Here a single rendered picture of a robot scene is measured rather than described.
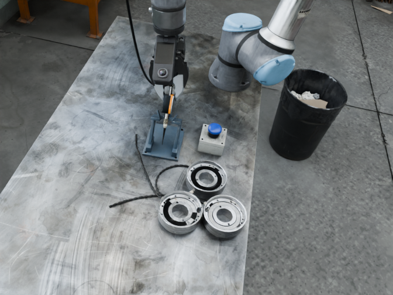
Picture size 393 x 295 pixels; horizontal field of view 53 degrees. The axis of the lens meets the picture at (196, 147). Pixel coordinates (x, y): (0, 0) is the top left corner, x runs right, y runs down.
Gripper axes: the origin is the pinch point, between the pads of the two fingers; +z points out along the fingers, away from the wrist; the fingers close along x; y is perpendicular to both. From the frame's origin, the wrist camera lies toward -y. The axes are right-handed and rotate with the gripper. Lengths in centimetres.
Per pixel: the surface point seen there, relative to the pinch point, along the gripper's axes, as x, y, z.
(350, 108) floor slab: -109, 130, 106
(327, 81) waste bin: -76, 99, 63
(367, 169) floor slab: -107, 75, 106
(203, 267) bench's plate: -10.8, -37.8, 17.1
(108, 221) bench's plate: 12.0, -28.8, 14.6
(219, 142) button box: -13.9, -2.7, 12.6
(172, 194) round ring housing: -2.6, -21.2, 12.9
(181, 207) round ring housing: -4.9, -23.6, 14.7
